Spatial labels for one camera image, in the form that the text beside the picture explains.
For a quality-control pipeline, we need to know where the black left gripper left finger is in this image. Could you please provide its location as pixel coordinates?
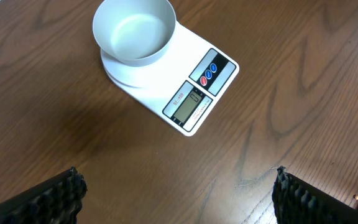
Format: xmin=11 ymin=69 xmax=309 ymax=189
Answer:
xmin=0 ymin=167 xmax=88 ymax=224

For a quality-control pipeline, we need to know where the white digital kitchen scale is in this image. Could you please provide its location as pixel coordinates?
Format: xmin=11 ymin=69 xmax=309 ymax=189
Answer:
xmin=101 ymin=23 xmax=239 ymax=136

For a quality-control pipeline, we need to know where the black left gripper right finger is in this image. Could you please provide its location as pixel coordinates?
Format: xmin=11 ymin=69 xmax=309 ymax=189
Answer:
xmin=272 ymin=166 xmax=358 ymax=224

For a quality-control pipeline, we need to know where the light grey bowl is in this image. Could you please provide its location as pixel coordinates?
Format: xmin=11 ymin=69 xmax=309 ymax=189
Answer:
xmin=93 ymin=0 xmax=177 ymax=67

